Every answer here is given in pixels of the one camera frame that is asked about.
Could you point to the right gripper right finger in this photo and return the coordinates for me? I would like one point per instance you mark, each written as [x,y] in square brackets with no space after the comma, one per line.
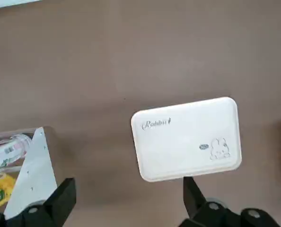
[216,217]

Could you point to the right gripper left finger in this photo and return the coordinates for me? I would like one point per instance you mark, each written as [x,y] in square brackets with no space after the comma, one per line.
[36,212]

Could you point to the yellow pear drink bottle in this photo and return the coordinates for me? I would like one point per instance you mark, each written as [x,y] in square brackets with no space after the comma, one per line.
[1,191]

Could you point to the clear acrylic stepped shelf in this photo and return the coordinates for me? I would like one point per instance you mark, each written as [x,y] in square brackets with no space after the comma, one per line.
[36,170]

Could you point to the white bottle pink cap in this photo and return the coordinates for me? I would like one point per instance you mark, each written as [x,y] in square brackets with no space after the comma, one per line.
[5,153]

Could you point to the cream rabbit print tray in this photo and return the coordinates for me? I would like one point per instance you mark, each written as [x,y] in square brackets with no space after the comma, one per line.
[185,139]

